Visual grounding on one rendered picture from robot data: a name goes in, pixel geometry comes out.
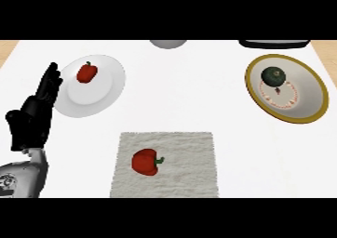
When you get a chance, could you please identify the dark green squash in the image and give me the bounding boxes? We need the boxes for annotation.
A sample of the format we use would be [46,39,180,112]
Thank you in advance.
[260,66,286,87]

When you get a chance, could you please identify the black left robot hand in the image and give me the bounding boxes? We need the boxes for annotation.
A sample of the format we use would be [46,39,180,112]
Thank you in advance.
[4,61,65,152]

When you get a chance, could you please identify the grey round object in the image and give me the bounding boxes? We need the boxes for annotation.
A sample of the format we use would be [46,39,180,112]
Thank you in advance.
[149,39,188,50]

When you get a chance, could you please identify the gold-rimmed white bowl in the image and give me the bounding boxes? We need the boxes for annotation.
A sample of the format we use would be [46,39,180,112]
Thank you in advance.
[244,53,331,125]

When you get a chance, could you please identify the white textured placemat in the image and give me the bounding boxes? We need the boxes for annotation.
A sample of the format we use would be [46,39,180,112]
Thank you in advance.
[109,131,221,199]

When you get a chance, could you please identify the white plate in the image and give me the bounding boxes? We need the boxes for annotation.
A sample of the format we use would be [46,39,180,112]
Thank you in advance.
[52,54,127,119]

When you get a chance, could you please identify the small red bell pepper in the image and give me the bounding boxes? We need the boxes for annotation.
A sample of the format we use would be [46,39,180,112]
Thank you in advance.
[75,60,99,85]

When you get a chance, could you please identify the large red bell pepper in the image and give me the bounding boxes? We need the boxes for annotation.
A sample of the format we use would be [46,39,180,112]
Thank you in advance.
[130,148,167,177]

